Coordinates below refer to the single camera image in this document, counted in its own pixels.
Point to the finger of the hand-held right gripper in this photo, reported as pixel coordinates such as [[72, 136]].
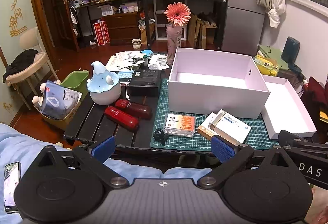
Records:
[[292, 139]]

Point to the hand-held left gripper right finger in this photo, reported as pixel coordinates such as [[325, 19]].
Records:
[[223, 149]]

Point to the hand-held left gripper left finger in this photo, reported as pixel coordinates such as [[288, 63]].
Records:
[[103, 148]]

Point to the white blue medicine box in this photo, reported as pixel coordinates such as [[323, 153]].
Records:
[[230, 126]]

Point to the white orange medicine box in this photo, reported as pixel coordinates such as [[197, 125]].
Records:
[[205, 129]]

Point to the white box lid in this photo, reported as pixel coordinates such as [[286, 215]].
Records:
[[287, 111]]

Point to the white storage box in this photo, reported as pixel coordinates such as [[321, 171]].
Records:
[[217, 101]]

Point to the person's right forearm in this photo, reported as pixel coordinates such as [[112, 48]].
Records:
[[320, 203]]

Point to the black slatted desktop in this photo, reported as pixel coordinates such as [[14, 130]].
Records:
[[84, 121]]

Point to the red cylindrical bottle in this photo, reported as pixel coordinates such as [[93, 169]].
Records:
[[135, 109], [120, 117]]

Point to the green cutting mat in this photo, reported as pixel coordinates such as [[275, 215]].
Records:
[[179, 144]]

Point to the cardboard box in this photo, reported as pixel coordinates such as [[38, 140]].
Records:
[[69, 117]]

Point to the clear plastic box orange label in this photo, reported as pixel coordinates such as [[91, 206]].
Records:
[[179, 122]]

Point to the dark red cloth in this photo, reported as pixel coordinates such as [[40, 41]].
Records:
[[315, 90]]

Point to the black binder clip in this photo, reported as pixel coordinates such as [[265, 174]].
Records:
[[158, 135]]

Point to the blue white mountain ornament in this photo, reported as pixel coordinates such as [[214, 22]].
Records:
[[102, 85]]

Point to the grey blue packet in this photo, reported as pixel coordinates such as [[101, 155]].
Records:
[[56, 101]]

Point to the green plastic bin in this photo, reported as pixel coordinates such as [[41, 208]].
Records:
[[74, 80]]

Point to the blue patterned pack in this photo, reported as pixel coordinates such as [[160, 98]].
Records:
[[125, 76]]

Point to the yellow tissue pack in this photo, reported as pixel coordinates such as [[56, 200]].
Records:
[[266, 66]]

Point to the black rectangular box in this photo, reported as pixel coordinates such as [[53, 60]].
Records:
[[144, 79]]

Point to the person's light blue clothing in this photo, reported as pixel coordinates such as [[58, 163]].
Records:
[[15, 144]]

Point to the green side table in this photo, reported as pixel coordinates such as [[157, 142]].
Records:
[[271, 52]]

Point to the dark teal speaker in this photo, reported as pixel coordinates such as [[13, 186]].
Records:
[[290, 49]]

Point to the printed paper cards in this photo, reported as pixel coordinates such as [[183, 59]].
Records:
[[123, 60]]

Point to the smartphone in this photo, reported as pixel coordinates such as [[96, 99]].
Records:
[[11, 188]]

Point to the blister packs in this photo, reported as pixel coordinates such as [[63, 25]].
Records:
[[161, 60]]

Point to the white bowl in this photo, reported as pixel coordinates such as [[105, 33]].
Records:
[[136, 43]]

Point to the beige chair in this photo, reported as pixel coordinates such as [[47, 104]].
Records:
[[28, 67]]

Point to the pink drink bottle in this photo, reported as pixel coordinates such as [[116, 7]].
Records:
[[175, 44]]

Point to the red boxes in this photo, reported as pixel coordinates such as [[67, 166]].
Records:
[[101, 33]]

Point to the flattened cardboard stack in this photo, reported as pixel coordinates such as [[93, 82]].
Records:
[[196, 31]]

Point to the grey refrigerator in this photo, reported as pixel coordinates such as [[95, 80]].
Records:
[[240, 29]]

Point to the black computer desk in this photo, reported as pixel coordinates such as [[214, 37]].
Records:
[[223, 8]]

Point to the pink gerbera flower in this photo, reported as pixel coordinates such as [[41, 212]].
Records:
[[176, 14]]

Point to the wooden door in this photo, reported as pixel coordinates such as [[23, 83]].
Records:
[[51, 8]]

